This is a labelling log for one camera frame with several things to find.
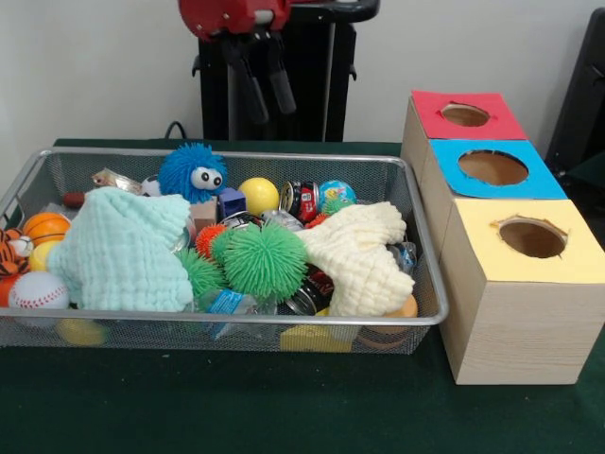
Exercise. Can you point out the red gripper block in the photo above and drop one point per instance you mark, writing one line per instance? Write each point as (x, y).
(222, 16)

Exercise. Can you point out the green spiky rubber ball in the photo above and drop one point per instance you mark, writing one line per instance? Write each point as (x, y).
(264, 260)

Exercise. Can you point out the cream knitted cloth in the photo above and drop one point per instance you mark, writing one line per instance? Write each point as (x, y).
(364, 265)

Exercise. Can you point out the mint knitted cloth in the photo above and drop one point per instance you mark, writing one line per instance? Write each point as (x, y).
(123, 250)

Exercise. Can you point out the white baseball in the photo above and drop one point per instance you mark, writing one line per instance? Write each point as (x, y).
(38, 291)

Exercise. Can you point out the wooden box with three holes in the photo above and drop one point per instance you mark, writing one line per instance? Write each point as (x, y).
(520, 331)

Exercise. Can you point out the yellow ball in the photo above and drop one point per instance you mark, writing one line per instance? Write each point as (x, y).
(259, 196)

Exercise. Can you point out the blue fuzzy ball with eyes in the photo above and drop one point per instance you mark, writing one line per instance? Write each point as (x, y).
(182, 170)

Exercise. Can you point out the crushed red can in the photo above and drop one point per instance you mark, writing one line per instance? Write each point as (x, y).
(300, 201)

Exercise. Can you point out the small globe ball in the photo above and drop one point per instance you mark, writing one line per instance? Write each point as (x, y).
(336, 194)

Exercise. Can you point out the orange toy basketball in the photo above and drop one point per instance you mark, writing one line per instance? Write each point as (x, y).
(47, 227)

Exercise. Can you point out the tiger plush toy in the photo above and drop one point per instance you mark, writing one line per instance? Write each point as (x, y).
(12, 253)

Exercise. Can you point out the black flat panel stand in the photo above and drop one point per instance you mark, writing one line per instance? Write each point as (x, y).
(586, 94)

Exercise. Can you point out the dark green tablecloth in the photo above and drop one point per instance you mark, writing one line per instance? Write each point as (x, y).
(283, 402)

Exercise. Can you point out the green cloth covered side table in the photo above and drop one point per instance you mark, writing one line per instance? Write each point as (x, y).
(591, 175)

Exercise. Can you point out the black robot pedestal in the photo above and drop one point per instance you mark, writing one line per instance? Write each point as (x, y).
(316, 94)

